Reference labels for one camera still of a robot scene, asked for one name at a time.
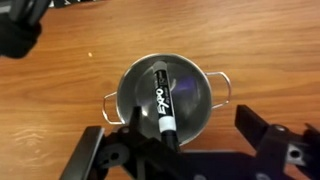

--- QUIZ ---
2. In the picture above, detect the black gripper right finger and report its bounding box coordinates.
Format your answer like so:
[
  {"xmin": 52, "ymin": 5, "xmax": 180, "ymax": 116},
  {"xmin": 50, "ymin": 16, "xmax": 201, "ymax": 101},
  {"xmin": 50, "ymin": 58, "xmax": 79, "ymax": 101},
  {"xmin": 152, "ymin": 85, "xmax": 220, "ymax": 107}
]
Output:
[{"xmin": 234, "ymin": 104, "xmax": 320, "ymax": 180}]

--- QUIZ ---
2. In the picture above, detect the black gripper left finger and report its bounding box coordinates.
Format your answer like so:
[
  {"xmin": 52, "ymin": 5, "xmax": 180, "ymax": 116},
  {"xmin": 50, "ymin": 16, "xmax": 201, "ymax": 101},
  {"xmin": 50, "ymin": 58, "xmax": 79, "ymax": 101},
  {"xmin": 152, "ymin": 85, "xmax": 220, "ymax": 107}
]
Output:
[{"xmin": 59, "ymin": 105, "xmax": 181, "ymax": 180}]

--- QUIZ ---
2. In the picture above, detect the black Expo dry erase marker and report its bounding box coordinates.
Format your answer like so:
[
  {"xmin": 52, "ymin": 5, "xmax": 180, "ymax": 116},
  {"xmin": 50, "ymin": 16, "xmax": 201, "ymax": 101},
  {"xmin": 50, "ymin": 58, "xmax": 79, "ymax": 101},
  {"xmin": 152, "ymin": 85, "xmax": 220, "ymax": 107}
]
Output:
[{"xmin": 151, "ymin": 60, "xmax": 181, "ymax": 153}]

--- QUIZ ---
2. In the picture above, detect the small steel pot with handles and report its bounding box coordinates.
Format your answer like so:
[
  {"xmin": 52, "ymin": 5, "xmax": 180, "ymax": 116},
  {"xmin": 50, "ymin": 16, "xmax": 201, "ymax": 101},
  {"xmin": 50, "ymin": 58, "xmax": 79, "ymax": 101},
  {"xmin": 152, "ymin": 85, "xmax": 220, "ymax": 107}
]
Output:
[{"xmin": 101, "ymin": 53, "xmax": 233, "ymax": 148}]

